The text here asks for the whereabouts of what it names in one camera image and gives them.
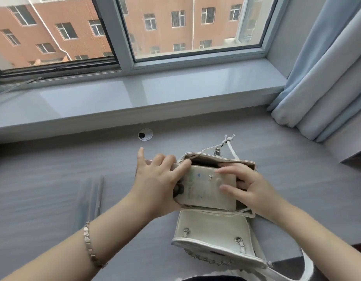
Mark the pale blue curtain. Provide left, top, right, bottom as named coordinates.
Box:
left=267, top=0, right=361, bottom=143

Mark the white quilted backpack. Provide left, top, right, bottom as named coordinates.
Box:
left=171, top=133, right=315, bottom=281

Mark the brick apartment building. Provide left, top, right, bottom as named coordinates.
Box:
left=0, top=0, right=264, bottom=69

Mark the white window sill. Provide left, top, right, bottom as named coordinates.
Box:
left=0, top=58, right=288, bottom=144

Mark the cartoon sheep pencil pouch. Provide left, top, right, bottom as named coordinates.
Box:
left=145, top=159, right=238, bottom=211

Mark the person's right forearm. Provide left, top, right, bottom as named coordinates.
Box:
left=271, top=206, right=361, bottom=281

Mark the person's right hand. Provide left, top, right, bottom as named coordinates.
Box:
left=217, top=163, right=289, bottom=224

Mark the grey wooden desk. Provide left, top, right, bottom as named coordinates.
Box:
left=0, top=107, right=361, bottom=281

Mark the silver link bracelet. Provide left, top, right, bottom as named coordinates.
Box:
left=83, top=221, right=108, bottom=269

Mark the small round tape roll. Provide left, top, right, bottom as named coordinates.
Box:
left=138, top=128, right=154, bottom=141

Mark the person's left hand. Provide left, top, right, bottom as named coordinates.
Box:
left=130, top=146, right=192, bottom=221

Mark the white window frame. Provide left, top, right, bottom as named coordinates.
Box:
left=0, top=0, right=288, bottom=92

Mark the grey side board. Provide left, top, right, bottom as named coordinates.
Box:
left=325, top=119, right=361, bottom=173

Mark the person's left forearm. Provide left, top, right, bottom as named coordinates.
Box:
left=2, top=196, right=157, bottom=281

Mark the frosted plastic box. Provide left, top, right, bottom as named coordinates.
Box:
left=75, top=176, right=105, bottom=229

